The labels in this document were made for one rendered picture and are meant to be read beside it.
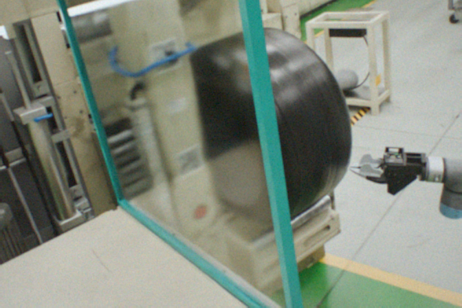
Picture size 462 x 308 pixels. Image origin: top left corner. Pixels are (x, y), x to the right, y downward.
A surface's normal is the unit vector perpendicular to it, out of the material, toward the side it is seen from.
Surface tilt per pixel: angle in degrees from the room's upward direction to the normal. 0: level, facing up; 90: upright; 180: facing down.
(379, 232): 0
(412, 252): 0
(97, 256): 0
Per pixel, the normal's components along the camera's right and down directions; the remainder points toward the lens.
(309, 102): 0.45, -0.22
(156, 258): -0.17, -0.90
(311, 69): 0.33, -0.44
